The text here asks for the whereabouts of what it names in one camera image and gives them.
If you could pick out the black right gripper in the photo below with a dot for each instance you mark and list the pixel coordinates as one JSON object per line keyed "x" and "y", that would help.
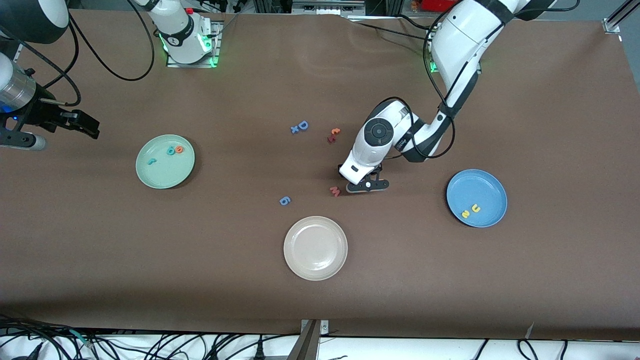
{"x": 41, "y": 114}

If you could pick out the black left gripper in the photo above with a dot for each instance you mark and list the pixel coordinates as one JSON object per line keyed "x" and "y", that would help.
{"x": 379, "y": 169}

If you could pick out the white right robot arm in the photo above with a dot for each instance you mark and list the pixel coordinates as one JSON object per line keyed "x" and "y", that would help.
{"x": 175, "y": 30}

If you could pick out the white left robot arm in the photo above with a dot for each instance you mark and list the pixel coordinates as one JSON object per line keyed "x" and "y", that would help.
{"x": 364, "y": 156}

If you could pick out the pink foam letter w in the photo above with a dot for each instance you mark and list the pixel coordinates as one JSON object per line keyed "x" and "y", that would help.
{"x": 335, "y": 191}

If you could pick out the blue foam letter d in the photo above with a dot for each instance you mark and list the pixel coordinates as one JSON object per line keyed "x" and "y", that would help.
{"x": 303, "y": 126}

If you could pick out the blue foam number six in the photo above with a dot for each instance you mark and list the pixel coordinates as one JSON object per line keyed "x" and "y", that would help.
{"x": 285, "y": 201}

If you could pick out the beige plastic plate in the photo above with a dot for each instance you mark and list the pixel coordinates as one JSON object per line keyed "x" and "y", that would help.
{"x": 315, "y": 248}

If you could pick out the green plastic plate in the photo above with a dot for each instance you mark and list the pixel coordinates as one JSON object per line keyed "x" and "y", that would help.
{"x": 165, "y": 175}

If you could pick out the blue plastic plate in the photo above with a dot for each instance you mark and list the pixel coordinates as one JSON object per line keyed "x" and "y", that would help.
{"x": 480, "y": 190}

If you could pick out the brown table cover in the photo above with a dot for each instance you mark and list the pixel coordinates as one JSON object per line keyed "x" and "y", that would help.
{"x": 100, "y": 250}

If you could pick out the grey power strip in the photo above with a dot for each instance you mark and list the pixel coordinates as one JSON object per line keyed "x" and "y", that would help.
{"x": 325, "y": 7}

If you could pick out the red box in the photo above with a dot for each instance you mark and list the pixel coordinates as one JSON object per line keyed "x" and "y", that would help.
{"x": 432, "y": 5}

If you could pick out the aluminium corner extrusion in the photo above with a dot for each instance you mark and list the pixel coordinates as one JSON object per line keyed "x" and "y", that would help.
{"x": 612, "y": 24}

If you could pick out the small metal bracket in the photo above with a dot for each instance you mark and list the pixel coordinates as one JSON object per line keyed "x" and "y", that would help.
{"x": 324, "y": 327}

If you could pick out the aluminium profile post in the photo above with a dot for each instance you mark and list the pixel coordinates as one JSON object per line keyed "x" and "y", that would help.
{"x": 305, "y": 347}

